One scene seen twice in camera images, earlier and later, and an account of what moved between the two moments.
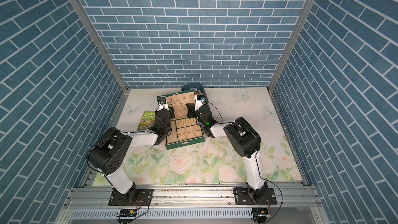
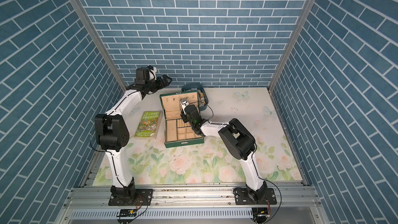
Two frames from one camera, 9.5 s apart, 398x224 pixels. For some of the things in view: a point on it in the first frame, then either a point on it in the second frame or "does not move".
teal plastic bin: (193, 86) does not move
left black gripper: (171, 112) → (160, 84)
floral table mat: (216, 163) does not move
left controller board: (127, 212) does not move
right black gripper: (192, 112) → (184, 117)
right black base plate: (241, 197) does not move
